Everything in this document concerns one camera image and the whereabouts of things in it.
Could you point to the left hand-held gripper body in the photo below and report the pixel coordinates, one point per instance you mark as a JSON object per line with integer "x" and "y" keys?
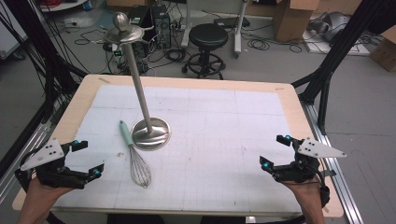
{"x": 46, "y": 155}

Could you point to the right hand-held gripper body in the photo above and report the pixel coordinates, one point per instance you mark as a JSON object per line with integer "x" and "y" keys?
{"x": 311, "y": 149}

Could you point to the silver metal hook stand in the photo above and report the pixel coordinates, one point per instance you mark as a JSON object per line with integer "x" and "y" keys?
{"x": 140, "y": 91}

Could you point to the person's left hand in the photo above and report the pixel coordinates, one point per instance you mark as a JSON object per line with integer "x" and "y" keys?
{"x": 39, "y": 197}

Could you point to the person's right hand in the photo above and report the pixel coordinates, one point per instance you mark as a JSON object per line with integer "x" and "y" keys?
{"x": 305, "y": 193}

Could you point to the white gridded mat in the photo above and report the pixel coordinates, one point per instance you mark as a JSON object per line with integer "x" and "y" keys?
{"x": 218, "y": 140}

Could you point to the white flat board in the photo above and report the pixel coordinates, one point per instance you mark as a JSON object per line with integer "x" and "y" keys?
{"x": 351, "y": 46}

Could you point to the tall cardboard box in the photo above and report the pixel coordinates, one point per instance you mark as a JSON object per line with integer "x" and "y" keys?
{"x": 291, "y": 18}

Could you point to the small cardboard box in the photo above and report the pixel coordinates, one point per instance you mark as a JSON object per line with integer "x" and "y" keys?
{"x": 384, "y": 49}

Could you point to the grey rounded appliance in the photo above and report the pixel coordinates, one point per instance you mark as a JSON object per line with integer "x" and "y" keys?
{"x": 333, "y": 25}

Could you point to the black round stool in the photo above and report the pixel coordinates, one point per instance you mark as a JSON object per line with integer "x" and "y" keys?
{"x": 208, "y": 37}

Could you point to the flat black device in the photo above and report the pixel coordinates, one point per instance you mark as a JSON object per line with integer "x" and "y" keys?
{"x": 230, "y": 21}

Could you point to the black computer tower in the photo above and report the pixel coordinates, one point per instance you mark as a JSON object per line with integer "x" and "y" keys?
{"x": 162, "y": 26}

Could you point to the aluminium rail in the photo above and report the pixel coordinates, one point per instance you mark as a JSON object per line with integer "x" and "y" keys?
{"x": 339, "y": 183}
{"x": 28, "y": 143}

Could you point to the black metal frame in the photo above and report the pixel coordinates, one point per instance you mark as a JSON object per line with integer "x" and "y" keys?
{"x": 327, "y": 71}
{"x": 49, "y": 77}

